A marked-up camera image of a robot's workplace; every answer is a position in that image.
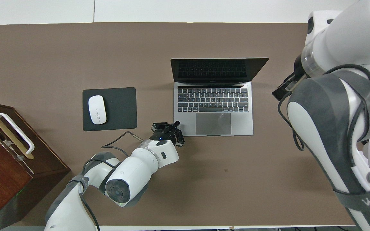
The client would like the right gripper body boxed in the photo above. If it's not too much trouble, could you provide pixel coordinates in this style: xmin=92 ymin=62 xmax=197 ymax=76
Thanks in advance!
xmin=292 ymin=54 xmax=308 ymax=84

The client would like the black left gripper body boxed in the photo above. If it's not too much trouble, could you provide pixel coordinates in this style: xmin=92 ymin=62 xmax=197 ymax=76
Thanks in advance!
xmin=149 ymin=128 xmax=177 ymax=142

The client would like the silver grey laptop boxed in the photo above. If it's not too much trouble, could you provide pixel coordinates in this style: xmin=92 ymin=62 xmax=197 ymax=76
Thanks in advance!
xmin=170 ymin=58 xmax=269 ymax=137

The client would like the brown table mat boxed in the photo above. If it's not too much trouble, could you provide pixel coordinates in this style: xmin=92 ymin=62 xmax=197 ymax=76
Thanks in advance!
xmin=0 ymin=22 xmax=370 ymax=226

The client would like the black mouse pad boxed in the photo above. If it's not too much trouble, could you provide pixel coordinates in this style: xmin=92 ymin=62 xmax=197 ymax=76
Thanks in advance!
xmin=82 ymin=87 xmax=138 ymax=132

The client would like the white computer mouse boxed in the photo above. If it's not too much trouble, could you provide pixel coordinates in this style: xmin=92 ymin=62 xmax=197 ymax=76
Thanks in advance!
xmin=88 ymin=95 xmax=107 ymax=125

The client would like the dark brown wooden box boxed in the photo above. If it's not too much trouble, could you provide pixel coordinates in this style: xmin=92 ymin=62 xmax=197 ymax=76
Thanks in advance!
xmin=0 ymin=100 xmax=71 ymax=231

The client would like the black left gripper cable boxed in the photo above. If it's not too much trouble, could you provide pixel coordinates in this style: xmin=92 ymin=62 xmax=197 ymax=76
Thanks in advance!
xmin=101 ymin=131 xmax=147 ymax=158

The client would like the brass handle plate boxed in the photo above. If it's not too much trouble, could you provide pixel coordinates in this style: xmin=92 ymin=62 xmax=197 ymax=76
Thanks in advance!
xmin=0 ymin=113 xmax=35 ymax=160

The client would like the white box handle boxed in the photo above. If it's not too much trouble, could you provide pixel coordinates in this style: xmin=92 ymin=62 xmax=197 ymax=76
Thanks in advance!
xmin=0 ymin=113 xmax=35 ymax=155

